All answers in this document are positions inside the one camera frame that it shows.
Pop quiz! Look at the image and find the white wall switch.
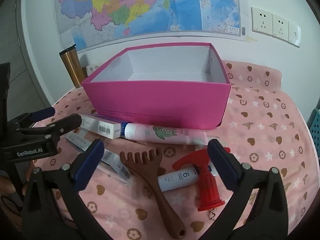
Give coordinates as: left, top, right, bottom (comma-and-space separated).
287, 21, 302, 47

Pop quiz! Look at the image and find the white carton with grey stripe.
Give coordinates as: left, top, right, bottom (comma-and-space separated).
65, 132, 133, 182

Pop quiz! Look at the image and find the white cosmetic tube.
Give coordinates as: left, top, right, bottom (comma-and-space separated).
157, 165, 218, 192

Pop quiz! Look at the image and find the colourful wall map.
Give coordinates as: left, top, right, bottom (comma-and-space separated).
53, 0, 247, 54

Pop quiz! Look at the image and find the blue perforated plastic basket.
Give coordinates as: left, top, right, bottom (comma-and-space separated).
310, 108, 320, 155

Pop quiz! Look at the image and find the pink cardboard box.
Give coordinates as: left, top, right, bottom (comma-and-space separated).
81, 42, 232, 130

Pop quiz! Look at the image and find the gold metal tumbler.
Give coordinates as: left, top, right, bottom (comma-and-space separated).
59, 44, 88, 88

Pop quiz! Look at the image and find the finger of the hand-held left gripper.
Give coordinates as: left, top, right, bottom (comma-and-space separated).
15, 113, 83, 145
6, 107, 56, 130

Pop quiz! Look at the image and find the white star-printed cloth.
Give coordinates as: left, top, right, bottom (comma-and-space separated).
85, 64, 100, 77

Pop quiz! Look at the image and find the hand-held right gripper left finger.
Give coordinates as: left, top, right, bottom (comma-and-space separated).
22, 139, 118, 240

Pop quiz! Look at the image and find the brown toy rake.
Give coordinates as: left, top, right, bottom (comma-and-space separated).
119, 148, 187, 239

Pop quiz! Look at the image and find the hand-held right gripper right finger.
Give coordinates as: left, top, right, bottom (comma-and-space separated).
197, 139, 297, 240

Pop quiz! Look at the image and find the white wall socket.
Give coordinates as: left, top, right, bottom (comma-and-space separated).
272, 14, 290, 40
251, 7, 273, 36

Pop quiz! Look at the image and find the grey door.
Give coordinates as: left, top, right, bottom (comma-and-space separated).
0, 0, 54, 120

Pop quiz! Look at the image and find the pink tube with white cap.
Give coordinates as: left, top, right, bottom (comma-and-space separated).
124, 123, 208, 145

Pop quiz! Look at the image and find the white carton with blue end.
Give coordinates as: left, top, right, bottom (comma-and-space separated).
80, 114, 130, 139

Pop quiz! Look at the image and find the red toy hammer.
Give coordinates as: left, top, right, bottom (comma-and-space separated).
172, 147, 225, 221

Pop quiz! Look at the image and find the person's left hand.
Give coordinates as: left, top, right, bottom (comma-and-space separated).
0, 170, 29, 205

